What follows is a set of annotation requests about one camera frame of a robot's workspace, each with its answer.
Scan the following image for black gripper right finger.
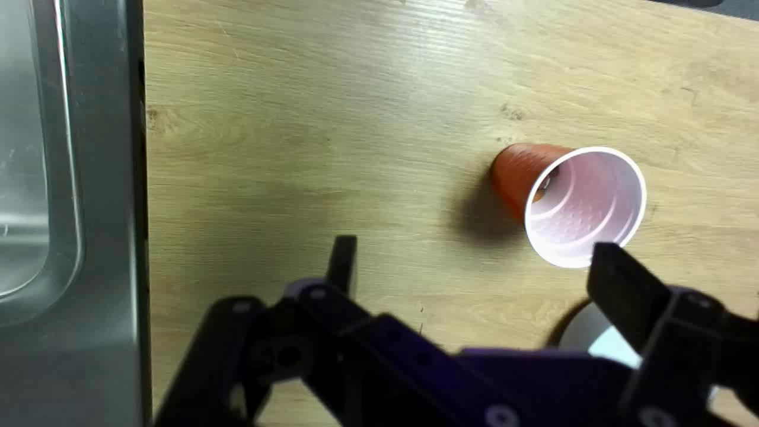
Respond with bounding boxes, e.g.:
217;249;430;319
585;240;759;427

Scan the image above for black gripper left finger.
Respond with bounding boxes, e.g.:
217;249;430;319
151;231;508;427

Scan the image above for red plastic cup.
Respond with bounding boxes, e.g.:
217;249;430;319
486;140;649;269

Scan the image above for gray bowl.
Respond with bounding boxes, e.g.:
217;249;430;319
555;301;647;371

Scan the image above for stainless steel sink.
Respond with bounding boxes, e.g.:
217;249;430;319
0;0;154;427

